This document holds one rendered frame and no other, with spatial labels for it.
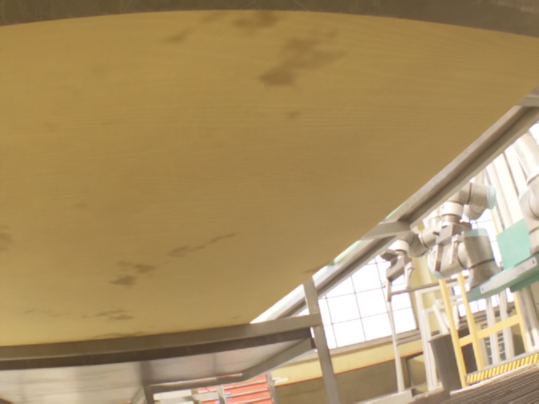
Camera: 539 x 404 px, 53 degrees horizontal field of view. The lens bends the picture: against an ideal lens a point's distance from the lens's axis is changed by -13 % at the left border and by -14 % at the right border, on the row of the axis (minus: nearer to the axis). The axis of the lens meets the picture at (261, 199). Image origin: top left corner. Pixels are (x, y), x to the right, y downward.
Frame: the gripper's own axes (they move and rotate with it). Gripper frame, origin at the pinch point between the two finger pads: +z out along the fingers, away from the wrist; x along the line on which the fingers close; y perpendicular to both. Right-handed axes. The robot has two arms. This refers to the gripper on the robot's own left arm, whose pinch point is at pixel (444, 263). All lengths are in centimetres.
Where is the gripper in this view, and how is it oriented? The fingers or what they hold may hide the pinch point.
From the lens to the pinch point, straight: 217.9
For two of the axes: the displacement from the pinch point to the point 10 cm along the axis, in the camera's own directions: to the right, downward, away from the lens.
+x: 1.8, -2.8, -9.4
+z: -2.2, 9.2, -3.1
